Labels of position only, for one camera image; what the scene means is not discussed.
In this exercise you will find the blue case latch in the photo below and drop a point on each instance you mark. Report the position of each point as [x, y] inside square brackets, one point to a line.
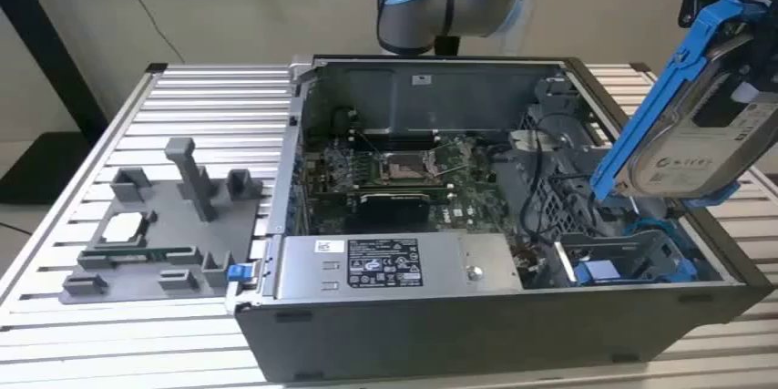
[238, 272]

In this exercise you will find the green motherboard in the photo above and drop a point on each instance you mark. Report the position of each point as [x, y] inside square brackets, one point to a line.
[468, 207]

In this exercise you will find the hard disk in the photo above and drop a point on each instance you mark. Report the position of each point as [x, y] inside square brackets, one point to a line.
[681, 152]

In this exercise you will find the silver power supply unit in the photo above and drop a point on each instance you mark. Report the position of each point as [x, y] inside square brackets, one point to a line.
[396, 266]

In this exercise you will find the CPU socket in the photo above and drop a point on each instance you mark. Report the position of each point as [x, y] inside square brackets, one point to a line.
[406, 166]

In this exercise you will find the green RAM stick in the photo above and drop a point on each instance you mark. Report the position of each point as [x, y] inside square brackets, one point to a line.
[160, 253]

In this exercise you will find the black RAM slots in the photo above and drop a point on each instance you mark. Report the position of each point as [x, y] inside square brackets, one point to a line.
[398, 136]

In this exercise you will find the black monitor stand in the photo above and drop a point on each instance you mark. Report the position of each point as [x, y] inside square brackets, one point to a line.
[43, 52]

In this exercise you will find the black graphics card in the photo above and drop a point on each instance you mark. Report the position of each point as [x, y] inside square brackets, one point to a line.
[392, 211]

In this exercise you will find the grey parts rack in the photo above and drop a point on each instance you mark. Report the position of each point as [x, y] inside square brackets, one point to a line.
[177, 225]

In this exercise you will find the black open PC case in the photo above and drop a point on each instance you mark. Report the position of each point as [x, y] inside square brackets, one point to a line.
[462, 339]

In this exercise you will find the grey metal drive cage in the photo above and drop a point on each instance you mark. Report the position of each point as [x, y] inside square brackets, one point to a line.
[572, 152]

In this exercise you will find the silver CPU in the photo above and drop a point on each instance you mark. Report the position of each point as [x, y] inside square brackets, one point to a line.
[125, 227]

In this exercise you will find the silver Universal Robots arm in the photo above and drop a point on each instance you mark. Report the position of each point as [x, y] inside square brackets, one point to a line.
[426, 15]

